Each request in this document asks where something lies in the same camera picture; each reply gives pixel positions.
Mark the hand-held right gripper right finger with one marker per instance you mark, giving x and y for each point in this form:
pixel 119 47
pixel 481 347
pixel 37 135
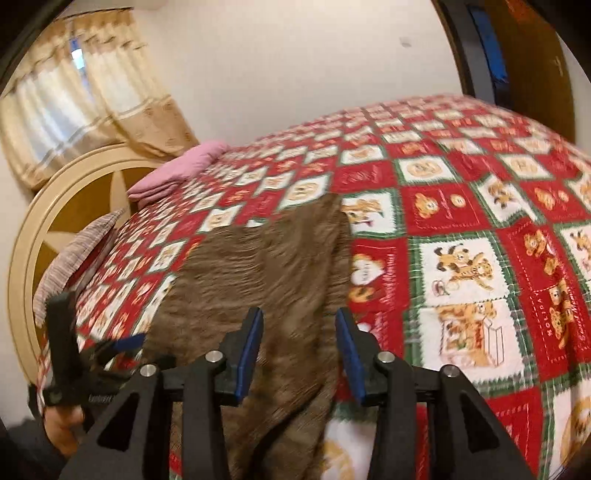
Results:
pixel 351 360

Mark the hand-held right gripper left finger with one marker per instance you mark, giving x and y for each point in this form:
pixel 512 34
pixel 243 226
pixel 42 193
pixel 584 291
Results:
pixel 249 355

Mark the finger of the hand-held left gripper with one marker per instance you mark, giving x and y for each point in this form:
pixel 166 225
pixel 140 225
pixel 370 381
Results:
pixel 62 341
pixel 124 344

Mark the brown knitted garment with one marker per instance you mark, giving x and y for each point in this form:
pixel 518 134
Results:
pixel 268 267

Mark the person's left forearm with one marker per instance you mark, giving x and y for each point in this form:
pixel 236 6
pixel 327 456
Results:
pixel 32 454

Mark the person's left hand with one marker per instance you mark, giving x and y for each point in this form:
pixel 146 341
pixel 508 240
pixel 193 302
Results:
pixel 62 429

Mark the striped pillow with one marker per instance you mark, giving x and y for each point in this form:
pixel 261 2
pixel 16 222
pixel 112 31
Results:
pixel 78 258

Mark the cream round headboard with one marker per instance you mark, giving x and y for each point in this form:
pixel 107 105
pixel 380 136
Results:
pixel 55 217

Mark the red bear printed blanket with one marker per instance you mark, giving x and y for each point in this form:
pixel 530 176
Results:
pixel 461 258

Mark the pink folded blanket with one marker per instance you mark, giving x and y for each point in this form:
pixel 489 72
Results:
pixel 184 164

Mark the beige patterned curtain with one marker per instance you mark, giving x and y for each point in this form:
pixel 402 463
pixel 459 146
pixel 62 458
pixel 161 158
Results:
pixel 92 106

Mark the brown wooden door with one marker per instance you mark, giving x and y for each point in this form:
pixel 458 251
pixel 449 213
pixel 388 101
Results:
pixel 531 60

